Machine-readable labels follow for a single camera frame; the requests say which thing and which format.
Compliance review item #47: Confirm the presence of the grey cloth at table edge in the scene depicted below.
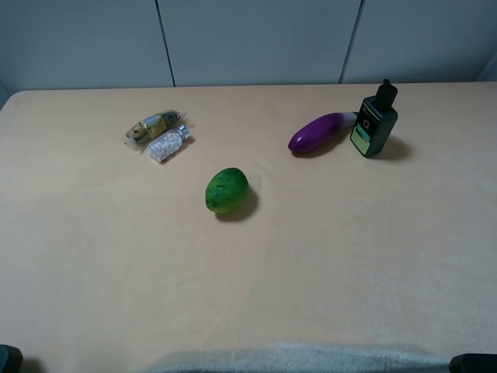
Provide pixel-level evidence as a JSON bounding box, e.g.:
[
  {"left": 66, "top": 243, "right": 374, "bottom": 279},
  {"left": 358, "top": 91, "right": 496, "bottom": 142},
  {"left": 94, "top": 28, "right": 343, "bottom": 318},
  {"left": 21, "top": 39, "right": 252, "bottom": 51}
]
[{"left": 146, "top": 343, "right": 450, "bottom": 372}]

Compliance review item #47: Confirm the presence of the black object bottom right corner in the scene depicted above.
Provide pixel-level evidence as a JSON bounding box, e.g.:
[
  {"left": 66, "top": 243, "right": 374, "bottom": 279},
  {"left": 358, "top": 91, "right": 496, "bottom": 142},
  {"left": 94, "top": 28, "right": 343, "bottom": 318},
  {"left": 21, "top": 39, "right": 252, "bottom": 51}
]
[{"left": 449, "top": 354, "right": 497, "bottom": 373}]

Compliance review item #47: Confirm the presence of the purple eggplant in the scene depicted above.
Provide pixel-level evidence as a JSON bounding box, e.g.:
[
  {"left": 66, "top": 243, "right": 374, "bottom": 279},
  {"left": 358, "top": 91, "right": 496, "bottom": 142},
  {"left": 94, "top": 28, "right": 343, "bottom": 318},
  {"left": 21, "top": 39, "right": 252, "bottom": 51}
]
[{"left": 287, "top": 112, "right": 358, "bottom": 154}]

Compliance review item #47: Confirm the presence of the black object bottom left corner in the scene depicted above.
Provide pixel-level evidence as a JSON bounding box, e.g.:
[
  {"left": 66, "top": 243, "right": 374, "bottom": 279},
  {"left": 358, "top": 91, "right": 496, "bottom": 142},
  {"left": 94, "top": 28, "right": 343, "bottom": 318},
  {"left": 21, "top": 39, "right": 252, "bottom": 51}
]
[{"left": 0, "top": 344, "right": 23, "bottom": 373}]

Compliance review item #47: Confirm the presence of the clear jar of white pills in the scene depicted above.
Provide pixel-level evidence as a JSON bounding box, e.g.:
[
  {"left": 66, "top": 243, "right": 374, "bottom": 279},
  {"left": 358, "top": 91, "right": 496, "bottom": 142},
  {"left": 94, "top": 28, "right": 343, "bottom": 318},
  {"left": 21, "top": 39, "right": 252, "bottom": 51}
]
[{"left": 147, "top": 125, "right": 191, "bottom": 163}]

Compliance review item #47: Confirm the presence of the black bottle with label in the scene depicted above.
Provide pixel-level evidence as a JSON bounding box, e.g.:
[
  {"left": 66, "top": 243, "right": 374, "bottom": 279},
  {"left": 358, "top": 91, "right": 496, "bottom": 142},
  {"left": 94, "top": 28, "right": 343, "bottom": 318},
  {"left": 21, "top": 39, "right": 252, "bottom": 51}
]
[{"left": 349, "top": 78, "right": 398, "bottom": 159}]

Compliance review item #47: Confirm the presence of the black object corner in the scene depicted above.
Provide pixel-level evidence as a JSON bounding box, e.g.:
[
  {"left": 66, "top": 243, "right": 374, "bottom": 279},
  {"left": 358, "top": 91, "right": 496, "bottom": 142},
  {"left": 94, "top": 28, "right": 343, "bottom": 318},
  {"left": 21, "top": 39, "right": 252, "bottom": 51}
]
[
  {"left": 449, "top": 354, "right": 497, "bottom": 373},
  {"left": 0, "top": 344, "right": 23, "bottom": 373}
]

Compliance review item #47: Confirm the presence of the green lime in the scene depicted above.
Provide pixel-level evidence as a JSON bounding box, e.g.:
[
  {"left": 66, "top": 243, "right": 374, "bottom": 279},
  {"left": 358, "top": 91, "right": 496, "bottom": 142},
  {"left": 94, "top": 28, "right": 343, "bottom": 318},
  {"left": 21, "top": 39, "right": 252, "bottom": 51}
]
[{"left": 205, "top": 168, "right": 249, "bottom": 214}]

